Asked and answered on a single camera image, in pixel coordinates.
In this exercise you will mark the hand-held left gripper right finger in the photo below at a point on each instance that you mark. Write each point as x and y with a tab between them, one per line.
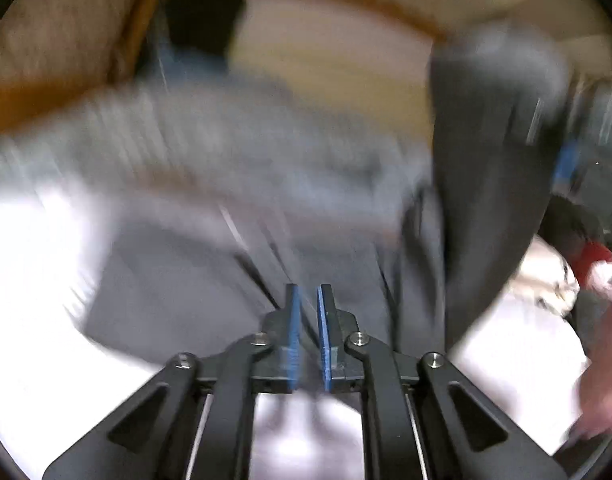
326	340

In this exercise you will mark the red garment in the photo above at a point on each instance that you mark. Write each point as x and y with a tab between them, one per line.
596	260

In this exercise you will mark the light blue duvet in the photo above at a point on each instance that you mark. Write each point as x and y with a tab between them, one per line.
185	135

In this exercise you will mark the white bed sheet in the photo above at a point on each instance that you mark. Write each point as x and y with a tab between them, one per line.
35	310

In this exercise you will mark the grey jacket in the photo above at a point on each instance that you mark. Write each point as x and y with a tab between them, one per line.
486	160

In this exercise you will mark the black printed hanging shirt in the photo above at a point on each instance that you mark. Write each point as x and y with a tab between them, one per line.
205	20

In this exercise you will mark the patterned curtain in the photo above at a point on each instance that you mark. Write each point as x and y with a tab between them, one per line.
50	30

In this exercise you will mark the blue pillow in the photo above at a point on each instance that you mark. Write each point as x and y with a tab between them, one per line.
185	62

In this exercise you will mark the white sweatshirt with black print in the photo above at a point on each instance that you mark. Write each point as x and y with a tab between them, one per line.
541	280

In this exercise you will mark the wooden bunk bed frame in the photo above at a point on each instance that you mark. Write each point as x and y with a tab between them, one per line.
15	105

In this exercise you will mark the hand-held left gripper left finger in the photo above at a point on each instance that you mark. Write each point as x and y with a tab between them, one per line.
293	340

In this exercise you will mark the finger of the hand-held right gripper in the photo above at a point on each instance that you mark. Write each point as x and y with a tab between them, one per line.
567	162

